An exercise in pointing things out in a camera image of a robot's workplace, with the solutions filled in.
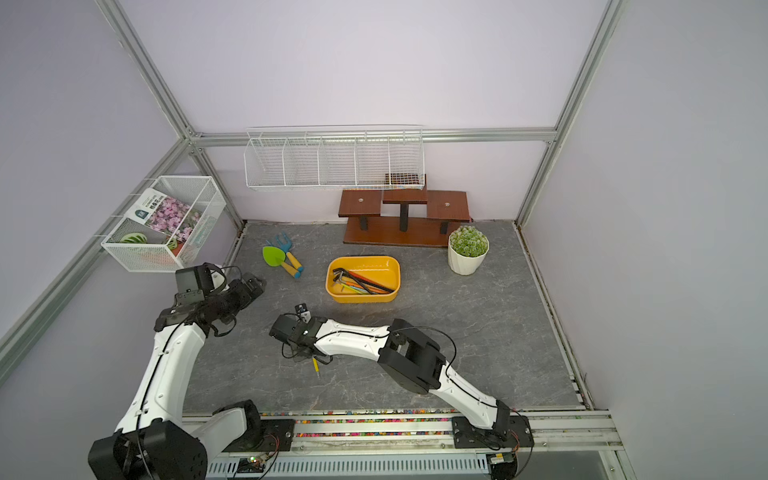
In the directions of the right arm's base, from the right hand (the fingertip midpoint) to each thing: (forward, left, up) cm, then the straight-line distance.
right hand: (306, 344), depth 88 cm
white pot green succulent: (+27, -50, +12) cm, 59 cm away
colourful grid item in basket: (+47, -30, +24) cm, 61 cm away
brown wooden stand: (+47, -34, +6) cm, 59 cm away
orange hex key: (+19, -18, +1) cm, 26 cm away
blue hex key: (+19, -15, +1) cm, 24 cm away
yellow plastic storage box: (+27, -23, 0) cm, 35 cm away
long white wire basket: (+53, -7, +29) cm, 61 cm away
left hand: (+8, +11, +17) cm, 22 cm away
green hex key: (+18, -13, +1) cm, 23 cm away
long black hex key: (+23, -16, 0) cm, 28 cm away
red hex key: (+23, -16, 0) cm, 28 cm away
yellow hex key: (-6, -4, 0) cm, 7 cm away
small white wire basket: (+7, +25, +35) cm, 43 cm away
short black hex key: (+25, -10, +1) cm, 27 cm away
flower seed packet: (+20, +32, +35) cm, 52 cm away
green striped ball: (+13, +36, +33) cm, 51 cm away
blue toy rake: (+41, +16, -2) cm, 44 cm away
